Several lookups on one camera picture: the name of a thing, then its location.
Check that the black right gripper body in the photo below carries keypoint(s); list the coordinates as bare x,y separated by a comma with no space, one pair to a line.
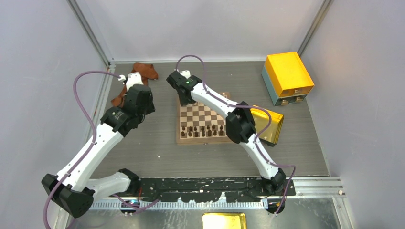
185,101

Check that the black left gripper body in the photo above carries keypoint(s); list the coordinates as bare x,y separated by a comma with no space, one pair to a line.
147,110

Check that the gold metal tin tray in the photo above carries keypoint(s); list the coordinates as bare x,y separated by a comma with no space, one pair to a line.
271,135

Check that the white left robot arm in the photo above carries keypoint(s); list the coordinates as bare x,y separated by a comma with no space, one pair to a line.
72,187

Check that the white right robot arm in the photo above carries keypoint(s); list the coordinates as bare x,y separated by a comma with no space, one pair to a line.
239,123

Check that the brown cloth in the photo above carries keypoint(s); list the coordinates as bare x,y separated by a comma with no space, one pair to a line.
147,72

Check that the wooden chessboard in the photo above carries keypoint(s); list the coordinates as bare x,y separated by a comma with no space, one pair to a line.
211,126

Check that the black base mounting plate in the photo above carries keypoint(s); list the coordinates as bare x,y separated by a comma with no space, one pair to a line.
201,190

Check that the yellow drawer box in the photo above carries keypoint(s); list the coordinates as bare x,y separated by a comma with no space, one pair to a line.
286,78

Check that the gold tin lid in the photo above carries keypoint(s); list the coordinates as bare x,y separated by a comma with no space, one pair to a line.
224,220

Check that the aluminium front rail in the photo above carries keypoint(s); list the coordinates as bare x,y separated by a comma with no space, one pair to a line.
310,187

